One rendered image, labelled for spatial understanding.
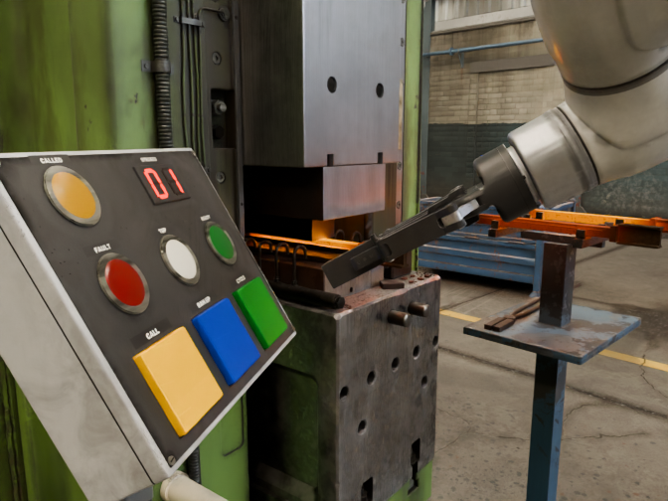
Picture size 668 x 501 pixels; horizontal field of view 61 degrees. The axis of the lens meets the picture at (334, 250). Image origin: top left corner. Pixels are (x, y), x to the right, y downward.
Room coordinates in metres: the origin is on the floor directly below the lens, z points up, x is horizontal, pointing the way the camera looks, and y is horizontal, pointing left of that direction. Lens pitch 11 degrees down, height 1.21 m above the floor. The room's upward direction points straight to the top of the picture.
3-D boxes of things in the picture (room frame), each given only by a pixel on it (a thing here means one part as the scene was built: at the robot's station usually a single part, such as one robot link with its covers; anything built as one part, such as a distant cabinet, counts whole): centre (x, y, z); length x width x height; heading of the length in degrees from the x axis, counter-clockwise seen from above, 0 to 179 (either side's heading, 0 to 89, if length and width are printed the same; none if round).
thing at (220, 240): (0.67, 0.13, 1.09); 0.05 x 0.03 x 0.04; 142
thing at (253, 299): (0.66, 0.09, 1.01); 0.07 x 0.05 x 0.07; 167
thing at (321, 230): (1.26, 0.14, 1.04); 0.30 x 0.07 x 0.06; 52
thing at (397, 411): (1.26, 0.10, 0.69); 0.56 x 0.38 x 0.45; 52
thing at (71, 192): (0.48, 0.22, 1.16); 0.05 x 0.03 x 0.04; 142
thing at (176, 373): (0.46, 0.13, 1.01); 0.07 x 0.05 x 0.07; 167
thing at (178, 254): (0.57, 0.16, 1.09); 0.05 x 0.03 x 0.04; 142
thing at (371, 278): (1.21, 0.12, 0.96); 0.42 x 0.20 x 0.09; 52
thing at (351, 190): (1.21, 0.12, 1.12); 0.42 x 0.20 x 0.10; 52
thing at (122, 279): (0.47, 0.18, 1.09); 0.05 x 0.03 x 0.04; 142
